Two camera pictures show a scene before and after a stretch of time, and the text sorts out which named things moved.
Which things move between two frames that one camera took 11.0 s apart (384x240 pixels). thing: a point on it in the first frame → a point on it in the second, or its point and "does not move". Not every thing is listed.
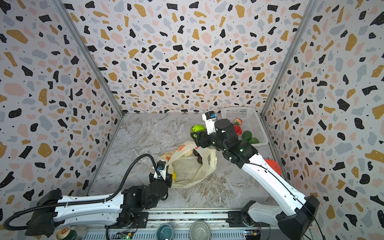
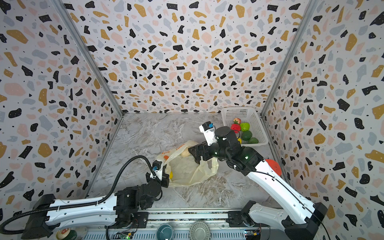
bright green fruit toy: [197, 128] → [245, 126]
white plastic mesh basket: [247, 124] does not move
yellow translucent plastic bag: [188, 163] does not move
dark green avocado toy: [247, 135] does not move
